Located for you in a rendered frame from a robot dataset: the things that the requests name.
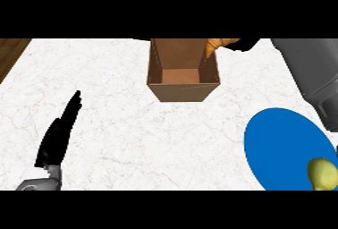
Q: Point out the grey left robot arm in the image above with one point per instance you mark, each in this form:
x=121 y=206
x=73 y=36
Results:
x=42 y=183

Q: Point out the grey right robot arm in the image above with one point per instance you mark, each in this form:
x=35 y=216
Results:
x=311 y=71

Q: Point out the orange croissant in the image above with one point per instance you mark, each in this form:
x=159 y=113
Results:
x=214 y=45

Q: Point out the yellow-green fruit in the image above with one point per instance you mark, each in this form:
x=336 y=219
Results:
x=324 y=174

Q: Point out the blue plate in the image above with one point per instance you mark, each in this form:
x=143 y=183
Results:
x=280 y=146

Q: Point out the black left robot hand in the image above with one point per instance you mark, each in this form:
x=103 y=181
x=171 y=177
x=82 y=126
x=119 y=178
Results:
x=54 y=143

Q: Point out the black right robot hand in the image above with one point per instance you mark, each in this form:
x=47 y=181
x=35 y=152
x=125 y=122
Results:
x=243 y=44

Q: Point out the brown cardboard box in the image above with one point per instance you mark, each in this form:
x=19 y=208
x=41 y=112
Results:
x=181 y=91

